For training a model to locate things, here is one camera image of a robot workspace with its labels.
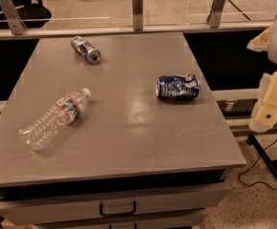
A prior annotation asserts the black floor cable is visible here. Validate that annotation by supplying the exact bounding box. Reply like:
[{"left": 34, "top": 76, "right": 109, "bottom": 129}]
[{"left": 237, "top": 112, "right": 277, "bottom": 191}]

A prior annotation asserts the clear plastic water bottle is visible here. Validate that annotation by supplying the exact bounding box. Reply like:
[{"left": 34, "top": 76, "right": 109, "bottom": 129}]
[{"left": 18, "top": 88, "right": 92, "bottom": 152}]

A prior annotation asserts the grey drawer cabinet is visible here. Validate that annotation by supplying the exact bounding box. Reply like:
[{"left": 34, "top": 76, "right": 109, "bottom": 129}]
[{"left": 0, "top": 31, "right": 247, "bottom": 229}]

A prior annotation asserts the grey drawer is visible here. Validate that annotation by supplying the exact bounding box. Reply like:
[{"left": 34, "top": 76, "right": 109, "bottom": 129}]
[
  {"left": 33, "top": 209, "right": 207, "bottom": 229},
  {"left": 0, "top": 182, "right": 230, "bottom": 225}
]

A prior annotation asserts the blue crushed pepsi can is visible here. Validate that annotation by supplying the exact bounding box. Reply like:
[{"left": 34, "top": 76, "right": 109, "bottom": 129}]
[{"left": 156, "top": 74, "right": 201, "bottom": 98}]

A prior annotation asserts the right metal railing bracket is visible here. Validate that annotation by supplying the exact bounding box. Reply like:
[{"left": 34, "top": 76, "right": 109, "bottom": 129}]
[{"left": 206, "top": 0, "right": 225, "bottom": 28}]

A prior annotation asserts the left metal railing bracket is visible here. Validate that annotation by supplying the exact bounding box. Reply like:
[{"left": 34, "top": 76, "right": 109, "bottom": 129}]
[{"left": 0, "top": 0, "right": 26, "bottom": 35}]

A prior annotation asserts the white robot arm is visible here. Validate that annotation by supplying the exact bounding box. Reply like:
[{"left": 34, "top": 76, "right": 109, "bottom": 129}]
[{"left": 246, "top": 19, "right": 277, "bottom": 133}]

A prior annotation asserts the middle metal railing bracket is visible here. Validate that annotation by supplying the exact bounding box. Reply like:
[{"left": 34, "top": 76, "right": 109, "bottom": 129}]
[{"left": 132, "top": 0, "right": 143, "bottom": 31}]

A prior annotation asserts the black stand leg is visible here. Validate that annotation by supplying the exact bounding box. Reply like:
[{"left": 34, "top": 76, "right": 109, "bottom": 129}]
[{"left": 246, "top": 135, "right": 277, "bottom": 180}]

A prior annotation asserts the upper grey drawer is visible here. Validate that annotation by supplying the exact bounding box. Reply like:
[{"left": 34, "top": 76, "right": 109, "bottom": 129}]
[{"left": 0, "top": 182, "right": 230, "bottom": 225}]

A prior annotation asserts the metal railing bracket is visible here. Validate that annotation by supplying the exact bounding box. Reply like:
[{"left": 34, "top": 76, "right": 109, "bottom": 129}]
[
  {"left": 206, "top": 0, "right": 225, "bottom": 28},
  {"left": 0, "top": 0, "right": 26, "bottom": 35},
  {"left": 132, "top": 0, "right": 143, "bottom": 31}
]

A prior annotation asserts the black drawer handle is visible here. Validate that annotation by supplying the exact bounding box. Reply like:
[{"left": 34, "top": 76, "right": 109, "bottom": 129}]
[{"left": 98, "top": 201, "right": 137, "bottom": 219}]

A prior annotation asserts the lower grey drawer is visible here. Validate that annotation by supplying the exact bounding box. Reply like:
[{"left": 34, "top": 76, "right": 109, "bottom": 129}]
[{"left": 33, "top": 209, "right": 207, "bottom": 229}]

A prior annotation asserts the silver soda can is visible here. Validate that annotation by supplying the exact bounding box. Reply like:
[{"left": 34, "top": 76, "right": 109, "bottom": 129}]
[{"left": 71, "top": 36, "right": 100, "bottom": 64}]

